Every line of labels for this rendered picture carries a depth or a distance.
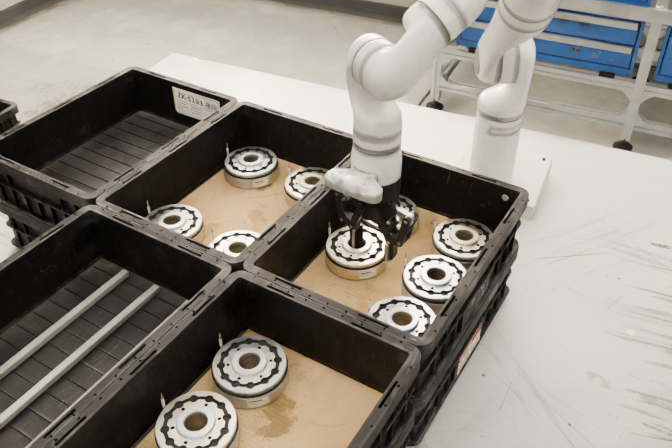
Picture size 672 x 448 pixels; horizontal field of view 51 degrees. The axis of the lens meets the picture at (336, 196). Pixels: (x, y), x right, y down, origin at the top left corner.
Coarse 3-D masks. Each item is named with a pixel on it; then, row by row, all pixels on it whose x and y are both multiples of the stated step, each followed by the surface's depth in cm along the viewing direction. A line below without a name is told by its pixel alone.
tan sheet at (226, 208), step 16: (224, 176) 138; (192, 192) 134; (208, 192) 133; (224, 192) 133; (240, 192) 133; (256, 192) 133; (272, 192) 133; (208, 208) 130; (224, 208) 129; (240, 208) 129; (256, 208) 129; (272, 208) 129; (288, 208) 129; (208, 224) 126; (224, 224) 126; (240, 224) 126; (256, 224) 126; (208, 240) 122
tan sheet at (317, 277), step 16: (432, 224) 125; (416, 240) 122; (320, 256) 119; (400, 256) 119; (416, 256) 119; (304, 272) 116; (320, 272) 116; (384, 272) 115; (400, 272) 115; (320, 288) 113; (336, 288) 113; (352, 288) 113; (368, 288) 112; (384, 288) 112; (400, 288) 112; (352, 304) 110
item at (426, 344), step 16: (416, 160) 124; (432, 160) 124; (464, 176) 121; (480, 176) 120; (320, 192) 116; (512, 192) 117; (304, 208) 113; (512, 208) 113; (288, 224) 110; (512, 224) 111; (272, 240) 107; (496, 240) 106; (256, 256) 104; (480, 256) 104; (256, 272) 101; (480, 272) 102; (288, 288) 98; (304, 288) 98; (464, 288) 98; (336, 304) 96; (448, 304) 96; (368, 320) 93; (448, 320) 94; (400, 336) 91; (416, 336) 91; (432, 336) 91
